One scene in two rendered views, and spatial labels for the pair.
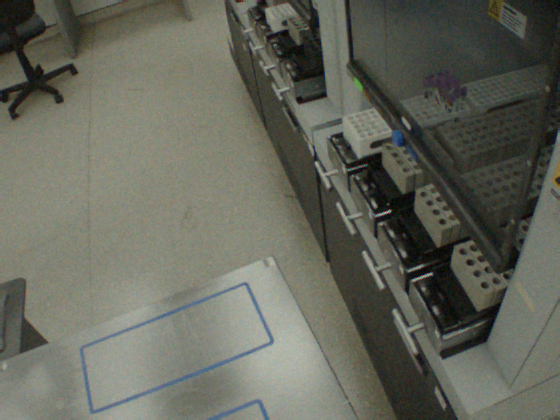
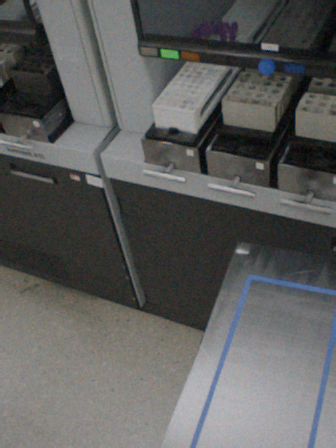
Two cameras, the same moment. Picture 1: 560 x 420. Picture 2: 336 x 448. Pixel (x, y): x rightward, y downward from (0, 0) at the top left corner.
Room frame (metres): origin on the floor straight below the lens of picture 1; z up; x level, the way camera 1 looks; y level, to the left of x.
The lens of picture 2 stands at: (0.27, 0.57, 1.53)
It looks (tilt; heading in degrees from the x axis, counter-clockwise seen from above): 45 degrees down; 312
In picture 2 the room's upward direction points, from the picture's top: 12 degrees counter-clockwise
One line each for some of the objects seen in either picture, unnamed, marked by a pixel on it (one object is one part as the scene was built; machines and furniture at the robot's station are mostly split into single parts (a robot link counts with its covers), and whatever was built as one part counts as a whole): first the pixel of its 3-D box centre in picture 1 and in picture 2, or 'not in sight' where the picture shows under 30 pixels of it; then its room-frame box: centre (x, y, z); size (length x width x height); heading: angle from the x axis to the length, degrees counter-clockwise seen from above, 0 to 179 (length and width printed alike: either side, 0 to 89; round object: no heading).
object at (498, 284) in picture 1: (482, 274); not in sight; (0.45, -0.32, 0.85); 0.12 x 0.02 x 0.06; 8
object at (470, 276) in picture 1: (471, 278); not in sight; (0.44, -0.30, 0.85); 0.12 x 0.02 x 0.06; 7
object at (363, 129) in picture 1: (406, 122); (201, 84); (0.91, -0.34, 0.83); 0.30 x 0.10 x 0.06; 98
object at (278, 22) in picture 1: (310, 12); not in sight; (1.61, -0.24, 0.83); 0.30 x 0.10 x 0.06; 98
